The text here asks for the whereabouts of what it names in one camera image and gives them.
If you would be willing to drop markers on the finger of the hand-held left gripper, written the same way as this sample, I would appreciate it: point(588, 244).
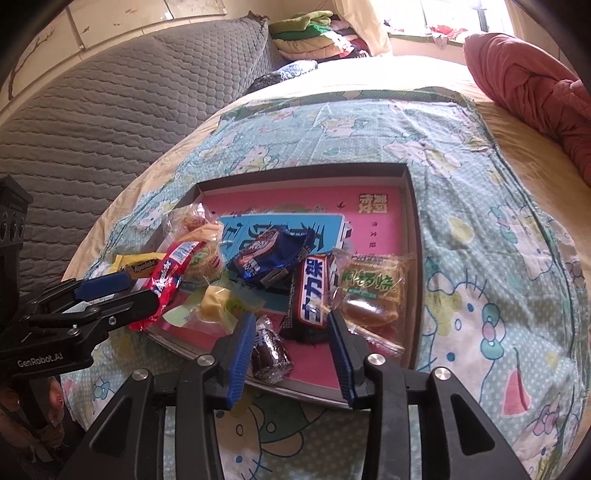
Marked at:
point(129, 305)
point(104, 284)

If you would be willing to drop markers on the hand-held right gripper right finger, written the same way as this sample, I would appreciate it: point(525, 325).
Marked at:
point(341, 360)

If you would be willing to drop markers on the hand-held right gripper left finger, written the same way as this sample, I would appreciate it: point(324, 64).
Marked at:
point(242, 360)

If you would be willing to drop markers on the dark chocolate cake packet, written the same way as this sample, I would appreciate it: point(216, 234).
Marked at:
point(270, 355)

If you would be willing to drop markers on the yellow candy packet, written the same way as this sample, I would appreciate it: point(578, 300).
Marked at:
point(138, 266)

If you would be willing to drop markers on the red snack packet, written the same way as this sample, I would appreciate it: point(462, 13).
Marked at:
point(168, 277)

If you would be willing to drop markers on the green wrapper cake packet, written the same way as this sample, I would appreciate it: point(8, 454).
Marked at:
point(214, 307)

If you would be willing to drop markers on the brown chocolate bar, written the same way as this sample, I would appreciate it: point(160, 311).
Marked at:
point(314, 295)

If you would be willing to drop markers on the orange cake packet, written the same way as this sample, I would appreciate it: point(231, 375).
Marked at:
point(374, 295)

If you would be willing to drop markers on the clear brown cake packet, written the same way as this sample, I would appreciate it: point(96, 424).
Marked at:
point(187, 219)

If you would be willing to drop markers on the blue cookie packet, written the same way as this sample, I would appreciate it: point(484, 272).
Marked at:
point(272, 254)

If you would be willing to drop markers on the person's left hand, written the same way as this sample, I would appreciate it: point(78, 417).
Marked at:
point(55, 406)

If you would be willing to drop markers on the grey quilted headboard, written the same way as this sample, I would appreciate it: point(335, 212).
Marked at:
point(115, 115)

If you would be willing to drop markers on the cartoon cat printed blanket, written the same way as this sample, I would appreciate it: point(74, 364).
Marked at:
point(461, 184)

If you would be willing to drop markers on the white floral headboard panel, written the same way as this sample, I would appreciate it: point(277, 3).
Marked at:
point(115, 14)

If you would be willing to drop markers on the dark blue patterned cloth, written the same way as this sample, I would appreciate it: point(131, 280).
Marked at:
point(291, 71)

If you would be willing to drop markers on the stack of folded bedding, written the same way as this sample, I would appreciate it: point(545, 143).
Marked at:
point(314, 41)

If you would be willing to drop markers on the cream curtain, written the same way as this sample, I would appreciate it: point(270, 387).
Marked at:
point(369, 27)

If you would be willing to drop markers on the pink quilt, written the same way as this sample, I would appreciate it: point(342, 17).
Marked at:
point(517, 74)

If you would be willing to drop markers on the pile of clothes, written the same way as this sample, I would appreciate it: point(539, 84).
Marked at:
point(445, 32)

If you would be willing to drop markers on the window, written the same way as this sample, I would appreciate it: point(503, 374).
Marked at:
point(461, 14)

